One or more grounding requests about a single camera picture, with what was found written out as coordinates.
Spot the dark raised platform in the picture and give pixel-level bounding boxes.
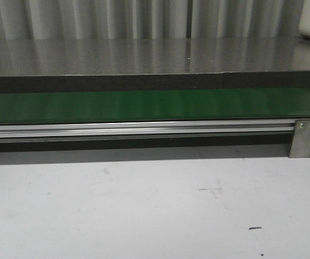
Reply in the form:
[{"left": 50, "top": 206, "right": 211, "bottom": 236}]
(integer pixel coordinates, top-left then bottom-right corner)
[{"left": 0, "top": 37, "right": 310, "bottom": 94}]

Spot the steel conveyor support bracket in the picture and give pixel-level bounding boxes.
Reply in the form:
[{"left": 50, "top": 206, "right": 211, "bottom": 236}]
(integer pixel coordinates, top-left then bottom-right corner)
[{"left": 289, "top": 119, "right": 310, "bottom": 159}]

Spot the aluminium conveyor side rail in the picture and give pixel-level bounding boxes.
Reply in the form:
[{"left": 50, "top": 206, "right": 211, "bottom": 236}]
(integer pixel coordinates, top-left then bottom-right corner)
[{"left": 0, "top": 118, "right": 310, "bottom": 139}]

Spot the green conveyor belt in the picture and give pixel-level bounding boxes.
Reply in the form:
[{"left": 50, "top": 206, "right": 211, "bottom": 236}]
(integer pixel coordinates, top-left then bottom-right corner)
[{"left": 0, "top": 88, "right": 310, "bottom": 125}]

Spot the grey pleated curtain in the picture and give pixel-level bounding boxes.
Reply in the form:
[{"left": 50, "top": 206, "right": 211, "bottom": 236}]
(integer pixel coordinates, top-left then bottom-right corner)
[{"left": 0, "top": 1, "right": 304, "bottom": 40}]

